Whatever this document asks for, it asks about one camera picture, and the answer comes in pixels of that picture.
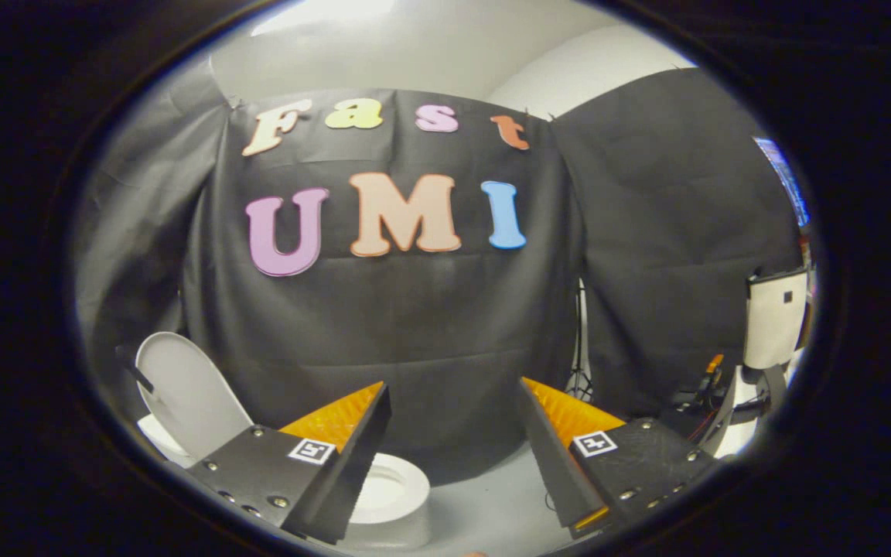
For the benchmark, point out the blue lit monitor screen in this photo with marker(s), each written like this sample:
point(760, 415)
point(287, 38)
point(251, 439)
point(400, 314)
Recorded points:
point(786, 182)

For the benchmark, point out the black light stand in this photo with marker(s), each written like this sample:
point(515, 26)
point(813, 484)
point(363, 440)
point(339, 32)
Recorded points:
point(581, 348)

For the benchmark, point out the white toilet lid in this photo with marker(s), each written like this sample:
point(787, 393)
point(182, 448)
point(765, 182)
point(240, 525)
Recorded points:
point(190, 394)

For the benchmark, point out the white toilet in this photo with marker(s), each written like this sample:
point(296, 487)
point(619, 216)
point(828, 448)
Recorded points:
point(395, 489)

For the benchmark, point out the orange and black tool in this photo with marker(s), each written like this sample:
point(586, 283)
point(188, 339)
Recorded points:
point(715, 365)

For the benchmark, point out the plain black backdrop cloth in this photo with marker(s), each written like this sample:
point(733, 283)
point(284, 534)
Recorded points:
point(670, 232)
point(144, 216)

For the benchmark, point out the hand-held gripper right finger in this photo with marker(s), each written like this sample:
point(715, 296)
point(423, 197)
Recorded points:
point(550, 456)

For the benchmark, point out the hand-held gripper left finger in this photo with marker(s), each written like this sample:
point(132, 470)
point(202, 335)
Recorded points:
point(356, 464)

